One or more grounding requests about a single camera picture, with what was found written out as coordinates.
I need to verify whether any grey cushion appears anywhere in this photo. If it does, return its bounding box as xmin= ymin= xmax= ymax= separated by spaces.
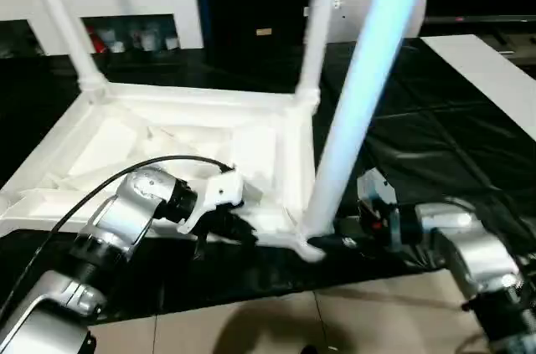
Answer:
xmin=305 ymin=0 xmax=430 ymax=42

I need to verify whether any white cabinet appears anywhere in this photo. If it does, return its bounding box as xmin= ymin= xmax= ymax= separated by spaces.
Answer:
xmin=0 ymin=0 xmax=207 ymax=59

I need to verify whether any white flat sheet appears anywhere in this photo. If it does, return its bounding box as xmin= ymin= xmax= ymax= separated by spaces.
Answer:
xmin=419 ymin=33 xmax=536 ymax=144

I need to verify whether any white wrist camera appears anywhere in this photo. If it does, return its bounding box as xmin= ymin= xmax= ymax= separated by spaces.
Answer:
xmin=179 ymin=170 xmax=247 ymax=236
xmin=355 ymin=167 xmax=401 ymax=211

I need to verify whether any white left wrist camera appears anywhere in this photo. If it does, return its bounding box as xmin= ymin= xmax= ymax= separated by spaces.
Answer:
xmin=179 ymin=170 xmax=247 ymax=236

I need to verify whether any white plastic table top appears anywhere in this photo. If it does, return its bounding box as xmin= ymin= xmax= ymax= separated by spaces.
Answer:
xmin=0 ymin=81 xmax=329 ymax=264

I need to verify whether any white plastic table leg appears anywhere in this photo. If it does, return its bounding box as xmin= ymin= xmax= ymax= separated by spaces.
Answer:
xmin=293 ymin=0 xmax=346 ymax=110
xmin=23 ymin=0 xmax=110 ymax=105
xmin=298 ymin=0 xmax=438 ymax=243

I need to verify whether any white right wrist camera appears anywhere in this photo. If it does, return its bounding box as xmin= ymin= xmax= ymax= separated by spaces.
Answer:
xmin=355 ymin=167 xmax=401 ymax=211

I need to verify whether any black work mat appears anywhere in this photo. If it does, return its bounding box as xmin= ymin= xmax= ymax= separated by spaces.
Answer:
xmin=0 ymin=36 xmax=536 ymax=326

